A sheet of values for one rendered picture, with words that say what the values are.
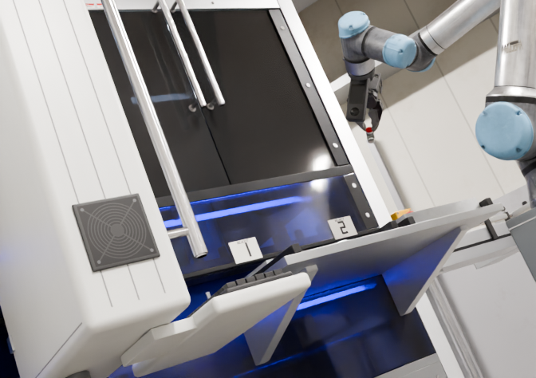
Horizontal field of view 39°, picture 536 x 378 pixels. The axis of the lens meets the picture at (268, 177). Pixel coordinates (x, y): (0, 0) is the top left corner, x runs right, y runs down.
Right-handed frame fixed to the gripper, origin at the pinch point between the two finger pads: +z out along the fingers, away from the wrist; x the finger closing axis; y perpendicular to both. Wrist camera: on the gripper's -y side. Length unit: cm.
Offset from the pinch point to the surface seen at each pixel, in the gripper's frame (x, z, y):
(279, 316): 8, 2, -60
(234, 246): 28.4, 6.9, -38.9
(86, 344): 18, -47, -98
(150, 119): 20, -59, -59
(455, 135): 10, 190, 188
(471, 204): -29.2, 8.7, -16.3
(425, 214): -19.9, 0.4, -27.7
